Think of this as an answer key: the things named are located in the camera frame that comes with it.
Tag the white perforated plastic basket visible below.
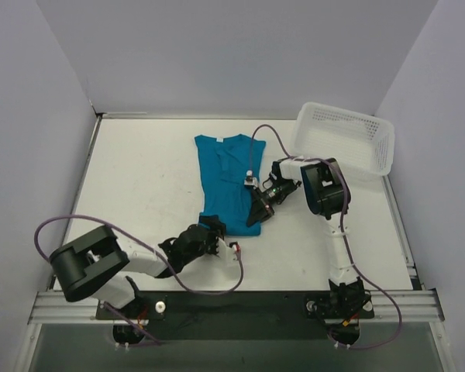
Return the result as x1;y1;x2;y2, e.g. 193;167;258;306
290;102;395;180

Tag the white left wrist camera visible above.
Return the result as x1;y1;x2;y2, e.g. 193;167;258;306
217;239;241;267

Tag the teal t shirt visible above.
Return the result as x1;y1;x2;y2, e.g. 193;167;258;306
195;134;266;236

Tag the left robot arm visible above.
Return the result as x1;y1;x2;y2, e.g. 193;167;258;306
48;215;226;319

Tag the aluminium mounting rail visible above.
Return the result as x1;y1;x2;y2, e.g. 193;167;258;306
29;290;445;324

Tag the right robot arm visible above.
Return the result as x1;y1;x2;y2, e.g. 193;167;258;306
244;157;370;316

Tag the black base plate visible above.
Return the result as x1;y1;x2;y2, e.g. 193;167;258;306
95;291;374;343

